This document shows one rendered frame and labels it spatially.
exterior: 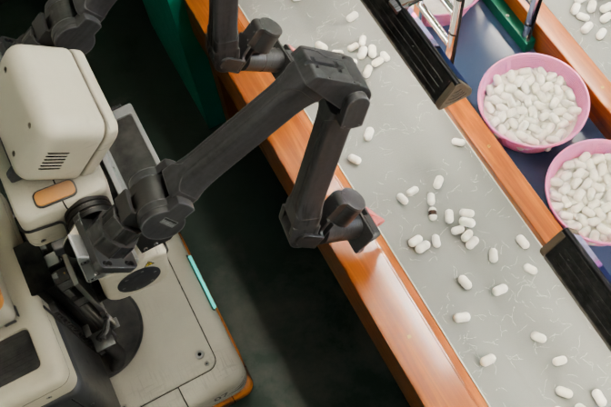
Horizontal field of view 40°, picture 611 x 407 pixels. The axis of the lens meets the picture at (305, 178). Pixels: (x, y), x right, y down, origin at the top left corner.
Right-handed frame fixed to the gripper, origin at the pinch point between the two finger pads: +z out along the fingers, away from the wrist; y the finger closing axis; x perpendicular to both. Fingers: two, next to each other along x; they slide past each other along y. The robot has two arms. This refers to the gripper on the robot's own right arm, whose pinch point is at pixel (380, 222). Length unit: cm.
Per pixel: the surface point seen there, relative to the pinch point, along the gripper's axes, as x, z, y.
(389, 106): -4.5, 22.7, 29.4
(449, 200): -4.5, 21.9, 0.7
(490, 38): -23, 54, 37
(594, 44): -41, 63, 20
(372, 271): 10.1, 1.7, -6.5
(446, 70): -33.8, -0.8, 13.2
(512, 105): -22.3, 41.6, 14.6
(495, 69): -24, 42, 25
